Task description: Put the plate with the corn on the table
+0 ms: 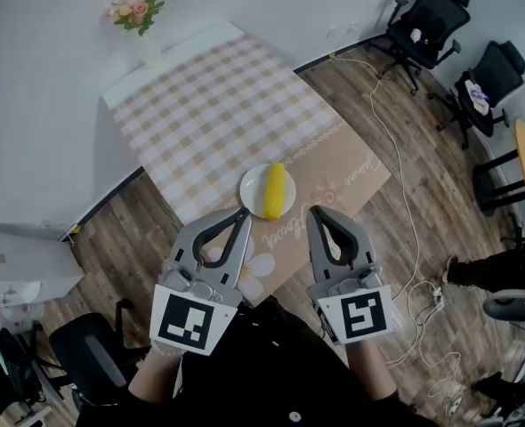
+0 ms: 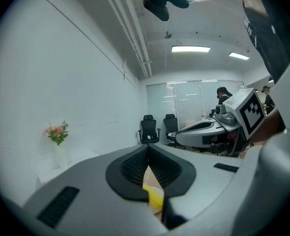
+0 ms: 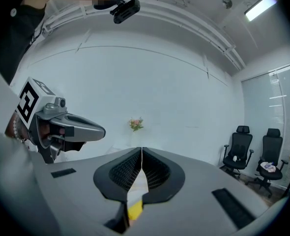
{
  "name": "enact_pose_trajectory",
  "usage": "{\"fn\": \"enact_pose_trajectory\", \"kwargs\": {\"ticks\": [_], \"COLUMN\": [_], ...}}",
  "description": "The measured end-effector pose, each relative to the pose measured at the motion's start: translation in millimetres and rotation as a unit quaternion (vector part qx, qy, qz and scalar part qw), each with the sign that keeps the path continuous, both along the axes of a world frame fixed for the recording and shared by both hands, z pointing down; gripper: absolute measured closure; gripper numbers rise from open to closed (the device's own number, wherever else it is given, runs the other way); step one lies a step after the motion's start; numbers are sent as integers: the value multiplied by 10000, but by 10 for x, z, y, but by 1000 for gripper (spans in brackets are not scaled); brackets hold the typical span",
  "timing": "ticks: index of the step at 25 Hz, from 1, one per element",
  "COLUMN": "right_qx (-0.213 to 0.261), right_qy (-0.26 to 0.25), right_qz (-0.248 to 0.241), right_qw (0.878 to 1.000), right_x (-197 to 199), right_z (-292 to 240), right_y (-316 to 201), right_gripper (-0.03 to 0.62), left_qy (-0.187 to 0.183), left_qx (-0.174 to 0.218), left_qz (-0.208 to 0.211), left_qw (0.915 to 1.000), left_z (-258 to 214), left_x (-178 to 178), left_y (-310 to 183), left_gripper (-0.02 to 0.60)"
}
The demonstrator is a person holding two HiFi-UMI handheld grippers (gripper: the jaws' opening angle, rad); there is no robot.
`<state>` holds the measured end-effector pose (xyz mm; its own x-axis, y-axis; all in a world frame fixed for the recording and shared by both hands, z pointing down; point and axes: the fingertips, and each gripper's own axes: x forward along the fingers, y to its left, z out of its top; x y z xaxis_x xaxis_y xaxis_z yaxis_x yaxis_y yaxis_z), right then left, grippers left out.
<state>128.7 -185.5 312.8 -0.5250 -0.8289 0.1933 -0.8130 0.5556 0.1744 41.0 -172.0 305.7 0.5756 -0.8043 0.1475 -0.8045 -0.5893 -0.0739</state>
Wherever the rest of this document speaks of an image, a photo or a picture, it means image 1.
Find white vase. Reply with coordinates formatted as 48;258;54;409
140;33;165;73

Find yellow corn cob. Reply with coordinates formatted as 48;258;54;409
263;162;287;221

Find checked beige tablecloth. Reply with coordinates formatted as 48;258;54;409
112;33;392;309

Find person's left forearm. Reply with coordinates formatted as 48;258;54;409
127;349;183;407

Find clear bags with red tags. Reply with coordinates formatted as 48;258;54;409
0;300;45;333

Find long white floor cable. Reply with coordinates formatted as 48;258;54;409
333;54;424;315

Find pink flower bouquet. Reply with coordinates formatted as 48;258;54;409
106;0;166;37

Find black office chair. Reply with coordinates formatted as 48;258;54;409
48;298;148;413
0;322;63;422
429;40;525;150
367;0;472;96

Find coiled white floor cable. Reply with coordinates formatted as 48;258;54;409
384;280;464;399

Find white power strip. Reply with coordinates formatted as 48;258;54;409
442;396;466;417
429;285;446;313

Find person's right forearm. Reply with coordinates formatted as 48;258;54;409
346;340;398;402

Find white purple cloth bundle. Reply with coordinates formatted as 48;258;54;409
464;80;493;115

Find grey backpack rig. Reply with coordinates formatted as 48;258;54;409
482;278;525;324

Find table with checkered cloth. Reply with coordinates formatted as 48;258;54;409
101;20;392;309

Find person's black clothing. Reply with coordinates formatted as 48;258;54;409
75;298;441;427

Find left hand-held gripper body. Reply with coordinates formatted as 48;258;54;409
149;258;245;358

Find white round plate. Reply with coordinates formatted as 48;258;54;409
238;163;297;218

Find white cabinet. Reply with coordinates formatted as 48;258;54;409
0;227;85;310

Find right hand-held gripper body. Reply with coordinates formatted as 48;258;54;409
306;259;397;346

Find white bead bracelet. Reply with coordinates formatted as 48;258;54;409
150;342;183;358

